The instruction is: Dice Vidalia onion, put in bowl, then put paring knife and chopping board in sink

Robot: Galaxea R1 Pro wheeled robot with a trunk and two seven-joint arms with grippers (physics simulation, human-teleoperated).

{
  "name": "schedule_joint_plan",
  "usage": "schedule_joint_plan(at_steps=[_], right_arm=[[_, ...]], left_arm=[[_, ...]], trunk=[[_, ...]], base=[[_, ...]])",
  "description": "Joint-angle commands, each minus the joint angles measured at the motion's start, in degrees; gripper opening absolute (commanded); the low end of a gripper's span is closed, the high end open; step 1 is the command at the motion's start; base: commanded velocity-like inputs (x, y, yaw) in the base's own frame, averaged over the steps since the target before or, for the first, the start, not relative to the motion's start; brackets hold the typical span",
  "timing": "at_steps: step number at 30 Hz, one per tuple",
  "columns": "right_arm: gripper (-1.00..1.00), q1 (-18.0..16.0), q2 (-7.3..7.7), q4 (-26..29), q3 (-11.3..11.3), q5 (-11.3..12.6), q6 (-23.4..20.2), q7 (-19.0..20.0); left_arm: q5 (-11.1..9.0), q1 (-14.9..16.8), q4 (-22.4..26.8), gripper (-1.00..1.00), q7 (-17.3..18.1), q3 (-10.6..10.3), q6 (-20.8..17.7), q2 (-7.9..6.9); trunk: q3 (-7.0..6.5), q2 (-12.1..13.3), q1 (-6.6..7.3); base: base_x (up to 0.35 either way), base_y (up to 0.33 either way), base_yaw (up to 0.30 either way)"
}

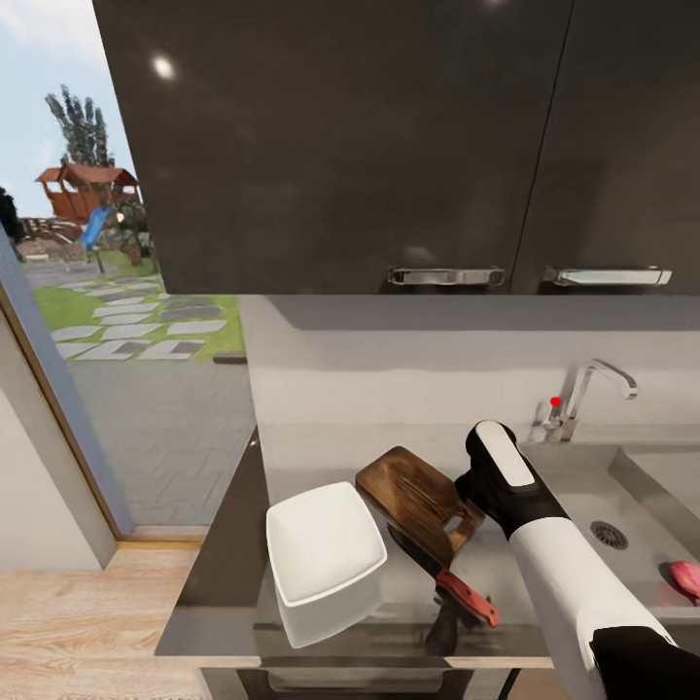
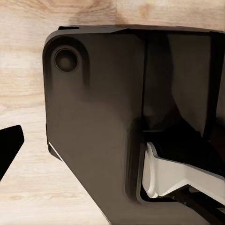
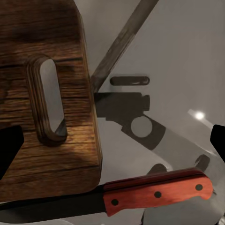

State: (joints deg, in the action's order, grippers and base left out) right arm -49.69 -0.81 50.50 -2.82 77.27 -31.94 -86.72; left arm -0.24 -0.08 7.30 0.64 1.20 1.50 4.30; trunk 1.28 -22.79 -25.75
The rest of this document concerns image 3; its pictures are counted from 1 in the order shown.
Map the parer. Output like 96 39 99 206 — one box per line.
0 172 213 224

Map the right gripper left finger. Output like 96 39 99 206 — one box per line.
0 125 24 180

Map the cutting board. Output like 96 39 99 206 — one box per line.
0 0 102 203

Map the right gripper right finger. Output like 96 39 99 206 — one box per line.
210 124 225 162

